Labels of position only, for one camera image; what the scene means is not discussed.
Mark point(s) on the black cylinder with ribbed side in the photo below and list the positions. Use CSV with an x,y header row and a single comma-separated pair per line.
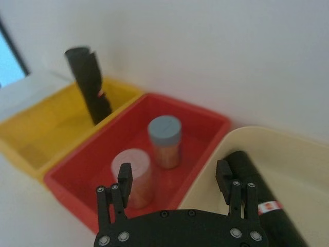
x,y
88,82

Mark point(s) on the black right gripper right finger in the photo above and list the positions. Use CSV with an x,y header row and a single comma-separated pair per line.
x,y
223,180

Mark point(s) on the cream plastic bin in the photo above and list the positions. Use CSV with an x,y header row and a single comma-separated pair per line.
x,y
288,159

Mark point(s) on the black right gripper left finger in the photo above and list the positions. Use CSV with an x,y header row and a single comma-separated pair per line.
x,y
125,185

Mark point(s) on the yellow plastic bin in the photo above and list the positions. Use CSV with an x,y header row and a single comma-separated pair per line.
x,y
51,123

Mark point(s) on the dark-framed pale blue screen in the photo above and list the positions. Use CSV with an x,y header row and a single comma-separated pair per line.
x,y
7,61

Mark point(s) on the jar with blue lid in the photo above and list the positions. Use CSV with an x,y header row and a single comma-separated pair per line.
x,y
165,139

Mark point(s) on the red plastic bin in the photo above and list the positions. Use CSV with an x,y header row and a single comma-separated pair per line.
x,y
200,128

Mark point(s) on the black cylinder with red-white label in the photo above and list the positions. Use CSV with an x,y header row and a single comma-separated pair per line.
x,y
246,169

